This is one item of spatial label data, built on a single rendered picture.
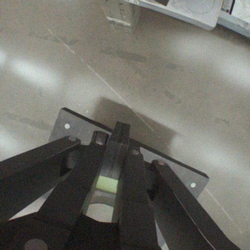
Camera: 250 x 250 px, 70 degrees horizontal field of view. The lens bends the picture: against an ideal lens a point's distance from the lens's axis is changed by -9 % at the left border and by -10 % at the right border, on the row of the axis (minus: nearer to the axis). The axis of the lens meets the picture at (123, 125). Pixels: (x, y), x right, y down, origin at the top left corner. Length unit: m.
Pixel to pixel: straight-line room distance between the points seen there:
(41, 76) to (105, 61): 0.30
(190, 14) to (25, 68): 0.77
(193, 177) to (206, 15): 0.44
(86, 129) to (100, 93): 0.31
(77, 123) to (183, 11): 0.39
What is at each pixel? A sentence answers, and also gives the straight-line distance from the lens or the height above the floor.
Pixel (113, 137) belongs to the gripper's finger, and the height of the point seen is 0.70.
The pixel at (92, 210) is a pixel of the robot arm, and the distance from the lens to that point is 0.55.
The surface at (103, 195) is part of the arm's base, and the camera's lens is 0.60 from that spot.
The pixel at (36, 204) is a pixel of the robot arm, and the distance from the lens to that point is 0.51.
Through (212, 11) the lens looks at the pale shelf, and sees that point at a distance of 0.45.
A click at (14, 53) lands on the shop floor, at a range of 1.03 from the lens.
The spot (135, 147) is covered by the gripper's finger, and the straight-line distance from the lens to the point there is 0.17.
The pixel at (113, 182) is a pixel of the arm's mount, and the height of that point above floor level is 0.31.
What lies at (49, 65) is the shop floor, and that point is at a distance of 0.93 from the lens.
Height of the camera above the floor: 0.84
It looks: 78 degrees down
